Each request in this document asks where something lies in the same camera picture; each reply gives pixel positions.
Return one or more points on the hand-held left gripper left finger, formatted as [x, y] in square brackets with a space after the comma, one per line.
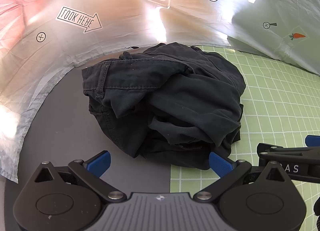
[100, 161]

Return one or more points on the green checked sheet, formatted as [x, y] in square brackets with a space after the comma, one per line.
[275, 108]

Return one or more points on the black pants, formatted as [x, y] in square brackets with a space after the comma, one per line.
[162, 96]

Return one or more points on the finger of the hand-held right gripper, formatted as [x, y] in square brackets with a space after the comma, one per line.
[312, 141]

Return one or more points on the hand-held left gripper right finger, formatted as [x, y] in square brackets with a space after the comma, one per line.
[220, 164]

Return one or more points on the white carrot-print curtain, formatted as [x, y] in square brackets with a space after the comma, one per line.
[75, 58]

